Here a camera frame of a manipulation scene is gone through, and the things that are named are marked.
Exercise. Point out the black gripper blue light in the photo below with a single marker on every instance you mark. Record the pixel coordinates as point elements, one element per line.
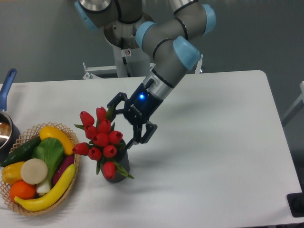
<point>137,110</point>

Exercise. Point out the red tulip bouquet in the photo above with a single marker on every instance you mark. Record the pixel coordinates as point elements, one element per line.
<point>103,138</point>

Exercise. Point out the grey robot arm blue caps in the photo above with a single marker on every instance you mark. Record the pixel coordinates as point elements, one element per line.
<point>154,83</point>

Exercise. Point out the dark grey ribbed vase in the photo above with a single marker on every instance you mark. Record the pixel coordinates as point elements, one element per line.
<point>117,168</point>

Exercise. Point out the purple sweet potato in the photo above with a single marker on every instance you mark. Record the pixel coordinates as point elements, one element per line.
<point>64,164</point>

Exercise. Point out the yellow squash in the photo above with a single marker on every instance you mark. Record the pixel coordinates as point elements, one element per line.
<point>53,132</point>

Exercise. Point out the green bok choy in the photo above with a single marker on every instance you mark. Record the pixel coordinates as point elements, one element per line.
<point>51,151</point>

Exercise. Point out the woven wicker basket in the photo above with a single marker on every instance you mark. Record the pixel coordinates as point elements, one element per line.
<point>24,137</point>

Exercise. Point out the yellow banana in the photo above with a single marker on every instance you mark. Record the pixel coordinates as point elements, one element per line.
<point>53,195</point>

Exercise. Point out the beige round slice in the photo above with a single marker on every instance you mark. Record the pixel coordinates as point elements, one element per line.
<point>34,171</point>

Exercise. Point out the green cucumber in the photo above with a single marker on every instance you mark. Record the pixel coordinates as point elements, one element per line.
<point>21,153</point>

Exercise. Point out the orange fruit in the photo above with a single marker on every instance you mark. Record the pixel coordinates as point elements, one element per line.
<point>22,190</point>

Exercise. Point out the yellow bell pepper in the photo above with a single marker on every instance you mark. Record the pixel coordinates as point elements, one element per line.
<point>12,173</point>

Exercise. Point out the black device at table edge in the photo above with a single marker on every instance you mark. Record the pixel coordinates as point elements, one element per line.
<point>296,204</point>

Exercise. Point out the blue handled saucepan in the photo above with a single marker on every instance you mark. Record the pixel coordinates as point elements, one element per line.
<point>9,132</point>

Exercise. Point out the white frame at right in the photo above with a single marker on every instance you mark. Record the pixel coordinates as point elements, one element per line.
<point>294,108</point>

